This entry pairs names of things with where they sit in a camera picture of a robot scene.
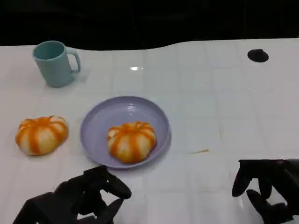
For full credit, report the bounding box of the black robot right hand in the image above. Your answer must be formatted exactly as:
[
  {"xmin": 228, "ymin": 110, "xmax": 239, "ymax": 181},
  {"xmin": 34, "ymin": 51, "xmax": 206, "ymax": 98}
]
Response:
[{"xmin": 231, "ymin": 159, "xmax": 299, "ymax": 224}]

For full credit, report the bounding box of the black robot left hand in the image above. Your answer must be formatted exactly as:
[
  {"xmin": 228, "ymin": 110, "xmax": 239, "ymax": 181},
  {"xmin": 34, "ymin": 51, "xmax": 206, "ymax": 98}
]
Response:
[{"xmin": 52, "ymin": 165, "xmax": 132, "ymax": 224}]

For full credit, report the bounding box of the orange white toy bread roll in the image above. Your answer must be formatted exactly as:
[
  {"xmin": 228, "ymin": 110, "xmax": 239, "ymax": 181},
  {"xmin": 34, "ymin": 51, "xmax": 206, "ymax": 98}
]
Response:
[
  {"xmin": 107, "ymin": 121, "xmax": 157, "ymax": 164},
  {"xmin": 15, "ymin": 115, "xmax": 70, "ymax": 156}
]

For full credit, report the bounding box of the lilac plate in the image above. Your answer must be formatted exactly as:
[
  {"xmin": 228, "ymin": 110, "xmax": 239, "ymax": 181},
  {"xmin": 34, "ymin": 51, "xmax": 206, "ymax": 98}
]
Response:
[{"xmin": 80, "ymin": 96, "xmax": 172, "ymax": 170}]

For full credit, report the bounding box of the pale green mug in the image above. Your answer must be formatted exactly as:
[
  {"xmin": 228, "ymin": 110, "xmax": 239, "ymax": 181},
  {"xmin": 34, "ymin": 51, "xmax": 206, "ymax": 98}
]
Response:
[{"xmin": 32, "ymin": 41, "xmax": 82, "ymax": 88}]

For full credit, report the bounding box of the black round table grommet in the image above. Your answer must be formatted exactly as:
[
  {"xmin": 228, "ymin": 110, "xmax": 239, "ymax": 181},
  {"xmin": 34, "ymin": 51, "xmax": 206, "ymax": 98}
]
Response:
[{"xmin": 247, "ymin": 49, "xmax": 269, "ymax": 63}]

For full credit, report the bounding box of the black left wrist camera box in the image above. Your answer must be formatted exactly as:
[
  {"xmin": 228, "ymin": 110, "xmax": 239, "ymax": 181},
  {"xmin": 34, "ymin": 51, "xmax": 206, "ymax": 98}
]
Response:
[{"xmin": 13, "ymin": 191, "xmax": 79, "ymax": 224}]

